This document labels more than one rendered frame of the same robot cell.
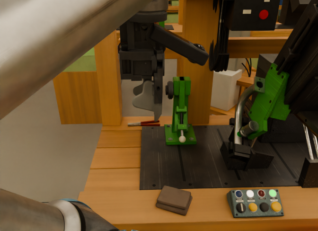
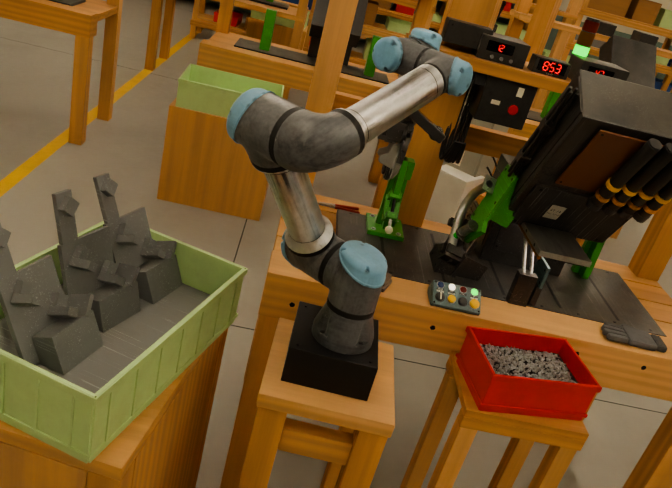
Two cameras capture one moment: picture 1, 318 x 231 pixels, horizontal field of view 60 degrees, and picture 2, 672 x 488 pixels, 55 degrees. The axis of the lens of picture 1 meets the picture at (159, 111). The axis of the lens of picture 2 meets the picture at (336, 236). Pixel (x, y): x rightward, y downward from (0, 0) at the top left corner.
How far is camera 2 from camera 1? 111 cm
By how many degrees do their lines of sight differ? 4
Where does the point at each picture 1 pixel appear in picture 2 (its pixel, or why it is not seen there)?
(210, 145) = (419, 246)
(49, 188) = not seen: hidden behind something
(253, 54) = (496, 152)
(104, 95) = not seen: hidden behind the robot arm
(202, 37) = (439, 117)
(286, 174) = (496, 290)
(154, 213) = not seen: hidden behind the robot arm
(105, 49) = (320, 102)
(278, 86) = (505, 188)
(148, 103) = (390, 162)
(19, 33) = (392, 112)
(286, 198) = (488, 306)
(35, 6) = (397, 104)
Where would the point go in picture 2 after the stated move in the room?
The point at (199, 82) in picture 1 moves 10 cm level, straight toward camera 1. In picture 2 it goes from (423, 170) to (421, 178)
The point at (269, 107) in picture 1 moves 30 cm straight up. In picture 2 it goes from (493, 208) to (528, 115)
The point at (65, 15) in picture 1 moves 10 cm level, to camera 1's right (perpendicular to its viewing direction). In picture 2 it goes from (403, 108) to (452, 121)
